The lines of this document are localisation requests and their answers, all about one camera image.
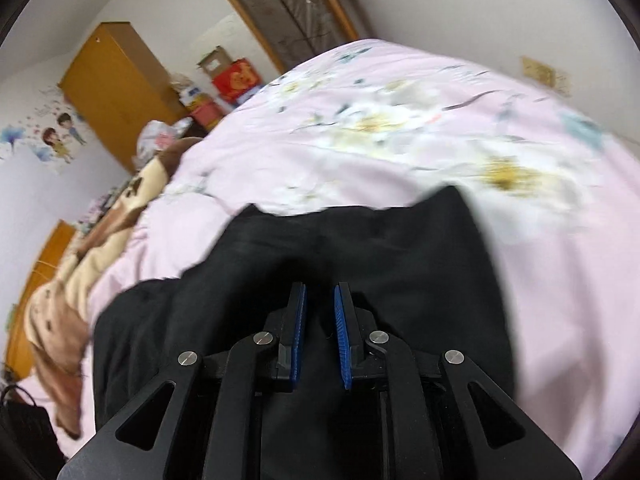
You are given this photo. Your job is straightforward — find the red gift box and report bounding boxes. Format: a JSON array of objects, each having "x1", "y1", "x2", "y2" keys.
[{"x1": 212, "y1": 58, "x2": 262, "y2": 106}]

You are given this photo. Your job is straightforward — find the cartoon couple wall sticker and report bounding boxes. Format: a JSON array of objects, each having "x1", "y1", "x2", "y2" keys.
[{"x1": 30, "y1": 110, "x2": 89, "y2": 166}]

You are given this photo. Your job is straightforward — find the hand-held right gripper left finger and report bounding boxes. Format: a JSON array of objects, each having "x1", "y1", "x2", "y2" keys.
[{"x1": 60, "y1": 282, "x2": 307, "y2": 480}]

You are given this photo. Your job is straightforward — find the white plastic bag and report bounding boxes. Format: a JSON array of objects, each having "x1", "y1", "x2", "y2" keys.
[{"x1": 137, "y1": 117, "x2": 194, "y2": 161}]

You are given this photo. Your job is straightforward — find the pink floral duvet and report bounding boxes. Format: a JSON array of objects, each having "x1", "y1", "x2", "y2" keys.
[{"x1": 10, "y1": 37, "x2": 640, "y2": 476}]

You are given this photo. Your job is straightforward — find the cardboard box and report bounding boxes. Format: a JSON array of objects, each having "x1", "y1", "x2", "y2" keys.
[{"x1": 197, "y1": 46, "x2": 231, "y2": 79}]

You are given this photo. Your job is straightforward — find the wooden headboard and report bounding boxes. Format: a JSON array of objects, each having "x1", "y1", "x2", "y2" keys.
[{"x1": 0, "y1": 220, "x2": 77, "y2": 381}]

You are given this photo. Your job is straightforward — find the black bag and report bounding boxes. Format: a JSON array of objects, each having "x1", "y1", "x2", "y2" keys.
[{"x1": 0, "y1": 382, "x2": 66, "y2": 462}]

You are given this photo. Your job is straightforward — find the black puffer jacket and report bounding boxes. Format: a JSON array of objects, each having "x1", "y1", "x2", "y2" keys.
[{"x1": 92, "y1": 185, "x2": 516, "y2": 480}]

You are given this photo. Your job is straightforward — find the wooden door with plastic curtain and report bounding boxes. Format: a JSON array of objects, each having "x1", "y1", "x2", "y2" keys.
[{"x1": 199, "y1": 0, "x2": 374, "y2": 74}]

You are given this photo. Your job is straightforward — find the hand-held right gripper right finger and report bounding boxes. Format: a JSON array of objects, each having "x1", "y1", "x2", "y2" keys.
[{"x1": 334, "y1": 281, "x2": 583, "y2": 480}]

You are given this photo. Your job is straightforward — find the small printed box stack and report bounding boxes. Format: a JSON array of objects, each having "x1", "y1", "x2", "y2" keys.
[{"x1": 180, "y1": 85, "x2": 209, "y2": 111}]

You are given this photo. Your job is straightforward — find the pink plastic bin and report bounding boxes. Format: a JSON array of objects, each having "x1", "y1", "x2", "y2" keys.
[{"x1": 190, "y1": 102, "x2": 224, "y2": 131}]

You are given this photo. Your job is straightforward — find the brown dog print blanket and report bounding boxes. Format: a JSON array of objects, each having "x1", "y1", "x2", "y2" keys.
[{"x1": 27, "y1": 137, "x2": 201, "y2": 438}]

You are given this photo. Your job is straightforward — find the wooden wardrobe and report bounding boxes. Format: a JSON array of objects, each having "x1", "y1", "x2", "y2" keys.
[{"x1": 59, "y1": 21, "x2": 189, "y2": 174}]

